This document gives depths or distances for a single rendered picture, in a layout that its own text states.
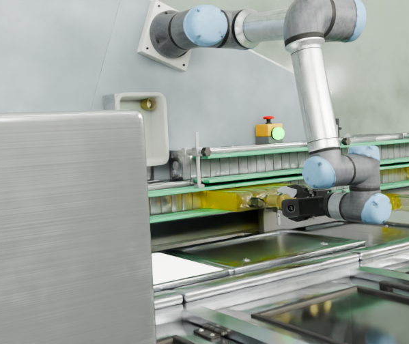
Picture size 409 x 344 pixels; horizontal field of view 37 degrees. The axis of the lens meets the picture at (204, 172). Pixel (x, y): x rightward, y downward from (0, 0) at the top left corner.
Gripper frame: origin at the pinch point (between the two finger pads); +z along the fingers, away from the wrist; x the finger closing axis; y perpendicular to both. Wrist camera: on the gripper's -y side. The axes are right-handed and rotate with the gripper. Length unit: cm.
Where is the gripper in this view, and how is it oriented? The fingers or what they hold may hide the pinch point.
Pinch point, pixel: (278, 201)
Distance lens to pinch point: 177.2
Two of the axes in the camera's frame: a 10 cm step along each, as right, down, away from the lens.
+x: -0.4, -10.0, -0.6
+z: -5.8, -0.3, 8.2
